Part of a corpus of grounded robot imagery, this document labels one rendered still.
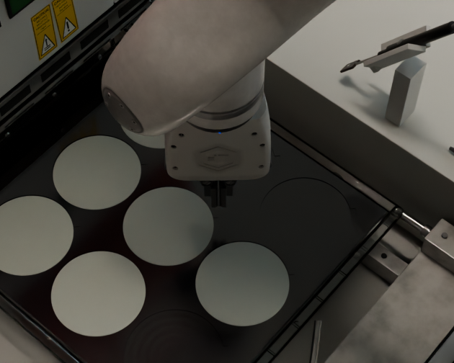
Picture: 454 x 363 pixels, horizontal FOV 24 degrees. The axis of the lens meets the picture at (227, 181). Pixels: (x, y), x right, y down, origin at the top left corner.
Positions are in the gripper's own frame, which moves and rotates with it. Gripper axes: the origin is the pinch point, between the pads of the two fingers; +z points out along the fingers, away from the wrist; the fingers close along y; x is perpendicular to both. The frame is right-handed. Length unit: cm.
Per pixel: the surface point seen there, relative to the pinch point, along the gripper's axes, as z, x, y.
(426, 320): 10.1, -11.0, 21.9
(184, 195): 8.1, 3.9, -3.8
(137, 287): 8.1, -7.5, -8.8
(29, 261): 8.1, -4.1, -20.4
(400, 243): 16.0, 1.7, 21.3
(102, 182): 8.1, 5.8, -13.0
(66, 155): 8.1, 9.5, -17.3
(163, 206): 8.1, 2.5, -6.1
